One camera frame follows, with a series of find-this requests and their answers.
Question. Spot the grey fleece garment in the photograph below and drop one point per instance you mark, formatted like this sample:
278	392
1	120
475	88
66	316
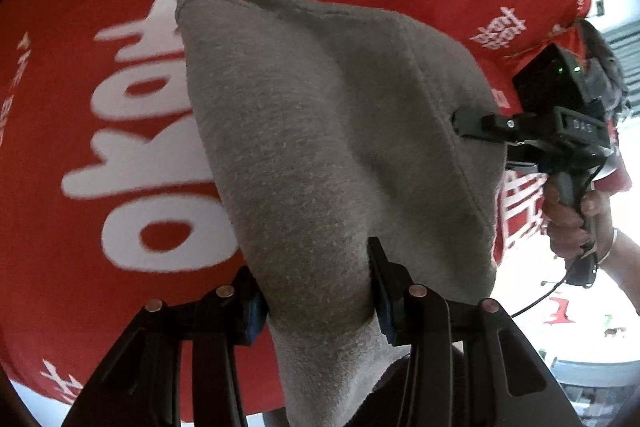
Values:
325	132

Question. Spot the person's right hand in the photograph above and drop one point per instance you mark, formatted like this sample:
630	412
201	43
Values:
567	227

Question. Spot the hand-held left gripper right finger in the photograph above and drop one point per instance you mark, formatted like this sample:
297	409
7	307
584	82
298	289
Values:
386	314

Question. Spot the red printed blanket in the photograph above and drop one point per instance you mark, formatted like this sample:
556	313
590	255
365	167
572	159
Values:
125	32

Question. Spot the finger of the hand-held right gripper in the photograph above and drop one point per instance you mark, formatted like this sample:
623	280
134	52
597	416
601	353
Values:
482	124

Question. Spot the person's right forearm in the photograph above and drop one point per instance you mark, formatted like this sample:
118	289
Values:
625	267

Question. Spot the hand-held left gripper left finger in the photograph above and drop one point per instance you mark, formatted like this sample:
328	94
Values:
255	319

